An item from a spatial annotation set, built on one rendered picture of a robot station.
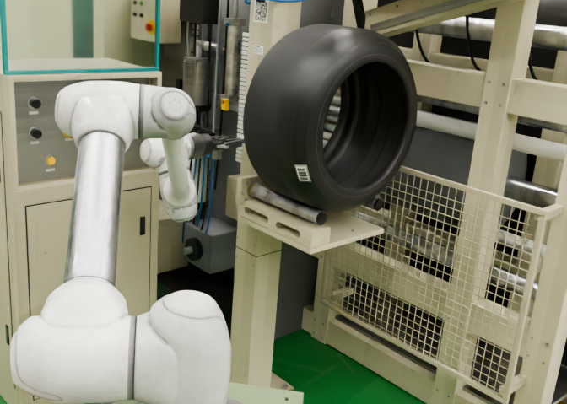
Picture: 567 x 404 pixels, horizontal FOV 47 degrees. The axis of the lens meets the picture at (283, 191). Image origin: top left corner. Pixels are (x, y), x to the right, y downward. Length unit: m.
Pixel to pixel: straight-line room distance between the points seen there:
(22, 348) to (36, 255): 1.15
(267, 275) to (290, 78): 0.89
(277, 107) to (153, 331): 0.94
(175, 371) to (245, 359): 1.49
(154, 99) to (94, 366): 0.64
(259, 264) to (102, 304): 1.31
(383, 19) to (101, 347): 1.65
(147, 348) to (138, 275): 1.41
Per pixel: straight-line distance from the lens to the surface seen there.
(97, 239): 1.37
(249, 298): 2.58
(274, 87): 2.00
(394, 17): 2.44
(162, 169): 2.14
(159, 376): 1.23
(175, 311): 1.22
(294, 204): 2.16
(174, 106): 1.55
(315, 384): 2.91
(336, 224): 2.34
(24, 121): 2.30
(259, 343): 2.69
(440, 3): 2.33
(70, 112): 1.58
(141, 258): 2.60
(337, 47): 1.99
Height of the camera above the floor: 1.59
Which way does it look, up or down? 17 degrees down
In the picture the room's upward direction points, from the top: 5 degrees clockwise
